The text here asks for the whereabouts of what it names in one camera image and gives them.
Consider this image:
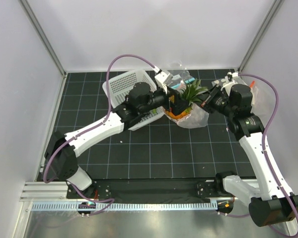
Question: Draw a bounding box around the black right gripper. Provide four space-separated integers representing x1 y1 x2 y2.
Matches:
189 84 236 118

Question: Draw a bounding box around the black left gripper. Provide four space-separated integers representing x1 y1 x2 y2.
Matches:
139 84 191 117

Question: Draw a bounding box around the orange toy pineapple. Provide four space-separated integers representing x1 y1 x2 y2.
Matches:
163 78 208 120

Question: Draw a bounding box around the pink-zipper clear zip bag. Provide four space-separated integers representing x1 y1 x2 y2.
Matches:
163 103 209 129

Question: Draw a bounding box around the white perforated plastic basket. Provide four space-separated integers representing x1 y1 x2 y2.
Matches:
102 69 166 131

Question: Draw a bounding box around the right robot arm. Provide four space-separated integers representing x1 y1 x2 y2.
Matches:
198 84 298 227

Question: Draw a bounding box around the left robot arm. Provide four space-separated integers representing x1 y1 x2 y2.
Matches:
43 82 189 198

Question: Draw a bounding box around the white-dotted clear zip bag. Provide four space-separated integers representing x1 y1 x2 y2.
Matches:
211 73 246 87

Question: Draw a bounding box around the blue-zipper clear zip bag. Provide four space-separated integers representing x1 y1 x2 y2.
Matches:
164 68 195 89

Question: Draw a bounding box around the orange-zipper clear zip bag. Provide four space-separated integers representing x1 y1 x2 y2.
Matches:
250 80 275 118

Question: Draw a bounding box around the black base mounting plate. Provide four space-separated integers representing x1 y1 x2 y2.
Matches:
66 177 244 201

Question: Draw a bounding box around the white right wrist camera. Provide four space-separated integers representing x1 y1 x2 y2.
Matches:
221 71 240 91

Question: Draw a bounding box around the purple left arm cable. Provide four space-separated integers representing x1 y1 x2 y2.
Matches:
43 54 162 184

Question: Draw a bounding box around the slotted cable duct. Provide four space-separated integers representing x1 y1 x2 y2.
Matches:
31 201 218 211

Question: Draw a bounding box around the aluminium frame rail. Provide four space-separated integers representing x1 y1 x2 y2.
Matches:
19 181 68 202

